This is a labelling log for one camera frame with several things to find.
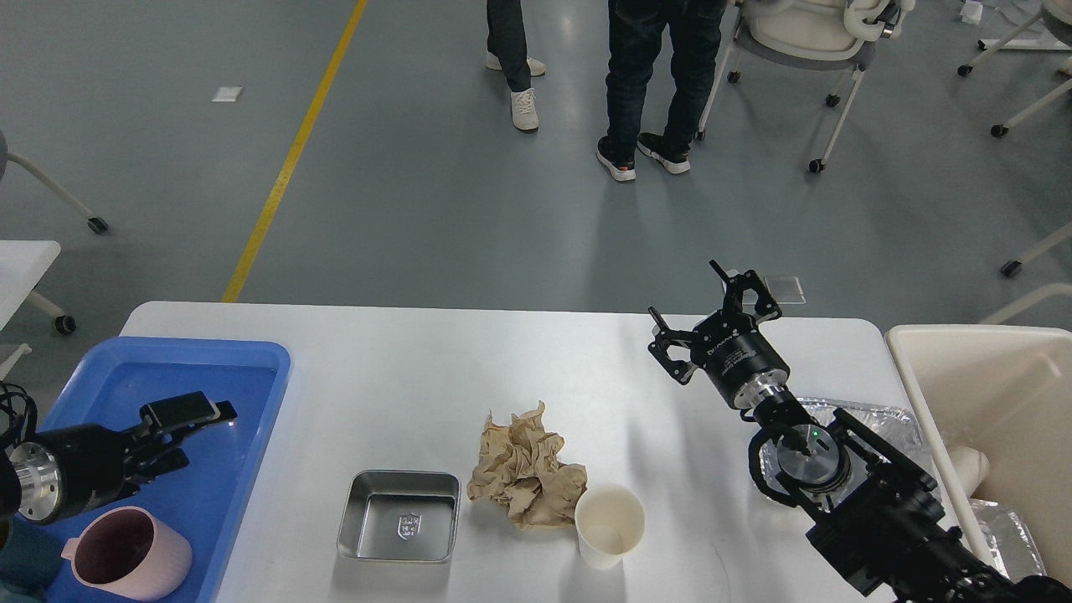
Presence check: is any square stainless steel tray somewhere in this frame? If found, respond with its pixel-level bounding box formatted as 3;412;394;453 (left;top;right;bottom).
337;470;461;564

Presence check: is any crumpled brown paper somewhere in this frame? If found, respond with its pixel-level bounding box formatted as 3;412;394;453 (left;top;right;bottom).
466;401;587;531

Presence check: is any white chair legs right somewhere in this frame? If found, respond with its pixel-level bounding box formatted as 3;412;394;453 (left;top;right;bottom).
959;0;1072;279

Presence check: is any white grey office chair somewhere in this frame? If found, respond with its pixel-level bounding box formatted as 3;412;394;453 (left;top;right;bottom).
694;1;915;174

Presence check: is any person with black sneakers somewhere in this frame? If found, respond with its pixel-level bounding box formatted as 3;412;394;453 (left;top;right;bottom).
597;0;728;183

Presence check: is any aluminium foil tray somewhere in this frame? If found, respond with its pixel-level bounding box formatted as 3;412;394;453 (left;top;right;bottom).
750;398;1045;602

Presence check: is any person with white sneakers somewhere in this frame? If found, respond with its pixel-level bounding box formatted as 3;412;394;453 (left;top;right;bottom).
486;1;546;132

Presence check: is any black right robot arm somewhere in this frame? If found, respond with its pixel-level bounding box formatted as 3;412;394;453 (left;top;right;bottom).
647;265;1069;602

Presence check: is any blue plastic tray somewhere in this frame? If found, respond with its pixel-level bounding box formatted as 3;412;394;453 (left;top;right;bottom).
43;337;291;602

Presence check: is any clear floor plate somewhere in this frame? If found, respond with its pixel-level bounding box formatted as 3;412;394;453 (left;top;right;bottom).
763;276;807;306

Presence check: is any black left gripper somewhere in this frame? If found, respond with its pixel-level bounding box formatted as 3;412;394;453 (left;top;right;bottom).
8;392;237;524

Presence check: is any pink plastic mug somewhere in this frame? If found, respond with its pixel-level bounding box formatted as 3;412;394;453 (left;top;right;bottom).
60;505;193;600

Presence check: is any white paper cup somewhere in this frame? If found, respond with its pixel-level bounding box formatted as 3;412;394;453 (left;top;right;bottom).
575;483;647;570

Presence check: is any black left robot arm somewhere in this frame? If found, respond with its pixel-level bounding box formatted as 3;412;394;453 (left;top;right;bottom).
3;392;237;524

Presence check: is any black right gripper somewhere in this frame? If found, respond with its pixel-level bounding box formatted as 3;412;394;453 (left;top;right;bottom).
647;260;791;411

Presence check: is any cream plastic bin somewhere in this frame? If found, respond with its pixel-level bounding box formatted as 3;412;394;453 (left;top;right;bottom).
887;325;1071;583

